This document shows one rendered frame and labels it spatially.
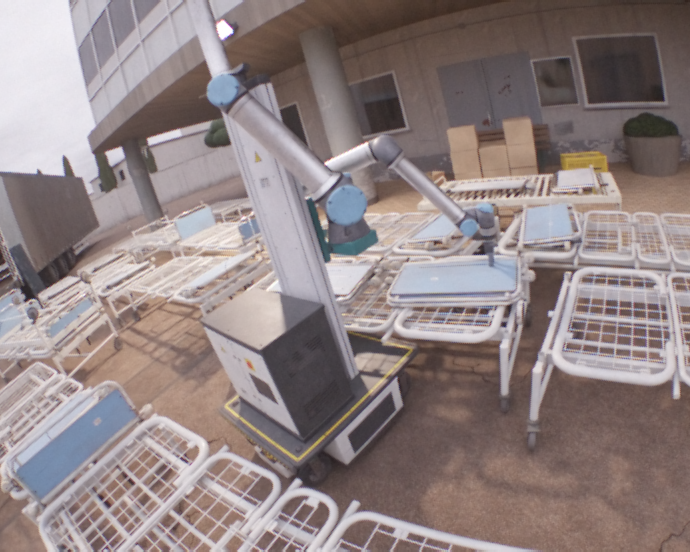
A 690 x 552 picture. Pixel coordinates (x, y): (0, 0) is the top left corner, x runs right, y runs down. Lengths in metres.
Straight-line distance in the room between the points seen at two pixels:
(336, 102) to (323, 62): 0.74
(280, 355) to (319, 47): 5.70
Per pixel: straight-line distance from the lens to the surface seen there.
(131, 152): 12.47
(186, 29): 7.70
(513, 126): 5.23
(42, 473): 1.97
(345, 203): 1.31
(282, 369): 1.43
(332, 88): 6.42
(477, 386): 2.16
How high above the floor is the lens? 1.49
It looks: 23 degrees down
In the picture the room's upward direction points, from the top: 16 degrees counter-clockwise
